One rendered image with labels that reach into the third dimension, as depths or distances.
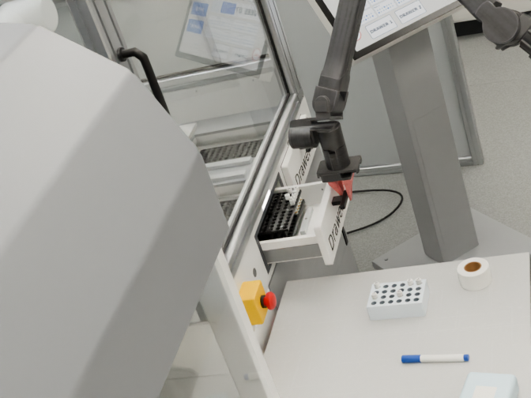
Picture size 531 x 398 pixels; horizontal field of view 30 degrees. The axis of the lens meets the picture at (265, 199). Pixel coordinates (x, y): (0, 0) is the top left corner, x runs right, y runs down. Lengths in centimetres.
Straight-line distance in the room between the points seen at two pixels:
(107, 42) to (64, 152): 61
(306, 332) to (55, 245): 120
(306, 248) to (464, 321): 42
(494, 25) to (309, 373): 83
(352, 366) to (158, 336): 94
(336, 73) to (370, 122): 191
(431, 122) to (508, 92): 143
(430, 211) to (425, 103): 39
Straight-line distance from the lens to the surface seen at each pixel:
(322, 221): 228
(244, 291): 216
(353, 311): 225
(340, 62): 230
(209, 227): 141
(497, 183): 404
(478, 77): 493
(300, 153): 269
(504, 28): 215
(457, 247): 358
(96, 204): 119
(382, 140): 423
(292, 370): 215
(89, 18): 177
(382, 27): 304
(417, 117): 329
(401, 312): 218
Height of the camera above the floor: 209
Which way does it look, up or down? 28 degrees down
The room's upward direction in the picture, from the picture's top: 19 degrees counter-clockwise
